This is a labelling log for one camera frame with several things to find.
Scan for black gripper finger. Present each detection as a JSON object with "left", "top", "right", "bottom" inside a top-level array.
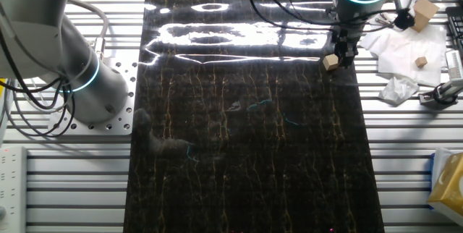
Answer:
[
  {"left": 344, "top": 43, "right": 360, "bottom": 69},
  {"left": 334, "top": 41, "right": 347, "bottom": 66}
]

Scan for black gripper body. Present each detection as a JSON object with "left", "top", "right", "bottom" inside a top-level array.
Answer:
[{"left": 330, "top": 26, "right": 362, "bottom": 48}]

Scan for small wooden cube block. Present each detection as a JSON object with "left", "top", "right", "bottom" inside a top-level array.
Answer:
[{"left": 322, "top": 54, "right": 340, "bottom": 72}]

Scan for large wooden block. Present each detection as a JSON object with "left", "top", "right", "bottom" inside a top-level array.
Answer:
[{"left": 410, "top": 0, "right": 441, "bottom": 33}]

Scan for grey clothespin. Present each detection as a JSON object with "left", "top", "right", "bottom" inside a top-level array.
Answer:
[{"left": 375, "top": 12, "right": 395, "bottom": 27}]

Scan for white paper sheets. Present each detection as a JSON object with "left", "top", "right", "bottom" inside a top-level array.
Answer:
[{"left": 360, "top": 22, "right": 449, "bottom": 88}]

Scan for crumpled white tissue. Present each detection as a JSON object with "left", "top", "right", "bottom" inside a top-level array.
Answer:
[{"left": 378, "top": 76, "right": 420, "bottom": 106}]

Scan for grey ribbed hub device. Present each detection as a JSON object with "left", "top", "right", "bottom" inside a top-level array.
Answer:
[{"left": 444, "top": 49, "right": 463, "bottom": 80}]

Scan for black keyboard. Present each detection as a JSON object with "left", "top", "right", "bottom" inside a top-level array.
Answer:
[{"left": 445, "top": 5, "right": 463, "bottom": 59}]

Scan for black marble pattern mat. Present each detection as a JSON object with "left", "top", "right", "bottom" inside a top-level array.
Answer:
[{"left": 122, "top": 0, "right": 385, "bottom": 233}]

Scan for white blue tissue pack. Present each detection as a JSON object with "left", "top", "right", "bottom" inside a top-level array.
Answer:
[{"left": 429, "top": 147, "right": 455, "bottom": 190}]

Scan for yellow tissue box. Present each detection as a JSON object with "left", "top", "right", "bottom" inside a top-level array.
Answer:
[{"left": 426, "top": 152, "right": 463, "bottom": 216}]

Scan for white power strip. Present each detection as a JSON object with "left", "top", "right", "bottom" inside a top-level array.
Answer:
[{"left": 0, "top": 145, "right": 28, "bottom": 233}]

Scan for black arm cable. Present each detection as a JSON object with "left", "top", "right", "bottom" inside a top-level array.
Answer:
[
  {"left": 247, "top": 0, "right": 336, "bottom": 31},
  {"left": 260, "top": 0, "right": 401, "bottom": 27}
]

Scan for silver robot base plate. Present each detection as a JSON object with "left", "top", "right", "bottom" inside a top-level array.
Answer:
[{"left": 48, "top": 59, "right": 138, "bottom": 136}]

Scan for thick grey robot cable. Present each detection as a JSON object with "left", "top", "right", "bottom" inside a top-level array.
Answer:
[{"left": 67, "top": 0, "right": 110, "bottom": 61}]

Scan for black base cable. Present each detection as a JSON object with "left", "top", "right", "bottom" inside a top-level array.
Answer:
[{"left": 0, "top": 26, "right": 77, "bottom": 139}]

